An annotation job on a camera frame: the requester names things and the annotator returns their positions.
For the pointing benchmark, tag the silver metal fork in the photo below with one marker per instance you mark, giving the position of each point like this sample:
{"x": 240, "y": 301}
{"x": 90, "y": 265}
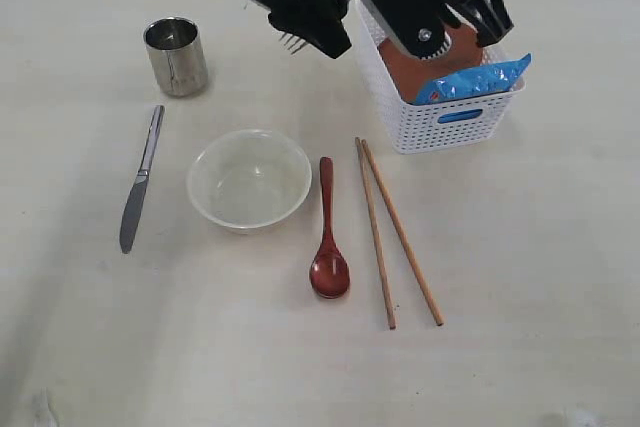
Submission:
{"x": 292, "y": 43}

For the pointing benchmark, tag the shiny steel cup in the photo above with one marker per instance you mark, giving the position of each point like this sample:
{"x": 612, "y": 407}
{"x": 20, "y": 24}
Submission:
{"x": 175, "y": 52}

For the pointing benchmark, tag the white plastic woven basket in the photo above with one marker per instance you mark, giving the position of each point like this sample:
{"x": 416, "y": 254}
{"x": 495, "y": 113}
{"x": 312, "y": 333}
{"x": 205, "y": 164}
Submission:
{"x": 423, "y": 128}

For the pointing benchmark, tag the white ceramic bowl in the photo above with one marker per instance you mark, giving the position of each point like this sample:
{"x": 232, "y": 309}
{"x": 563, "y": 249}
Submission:
{"x": 250, "y": 180}

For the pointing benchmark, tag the silver table knife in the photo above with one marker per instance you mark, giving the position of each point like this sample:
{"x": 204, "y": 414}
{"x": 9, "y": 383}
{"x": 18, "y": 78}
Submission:
{"x": 135, "y": 201}

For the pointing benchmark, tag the wooden chopstick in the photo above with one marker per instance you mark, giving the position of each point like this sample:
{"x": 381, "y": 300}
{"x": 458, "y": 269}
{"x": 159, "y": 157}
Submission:
{"x": 391, "y": 320}
{"x": 410, "y": 254}

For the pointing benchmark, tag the blue snack packet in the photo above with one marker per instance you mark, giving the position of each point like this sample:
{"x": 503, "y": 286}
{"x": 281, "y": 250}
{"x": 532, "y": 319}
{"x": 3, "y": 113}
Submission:
{"x": 473, "y": 82}

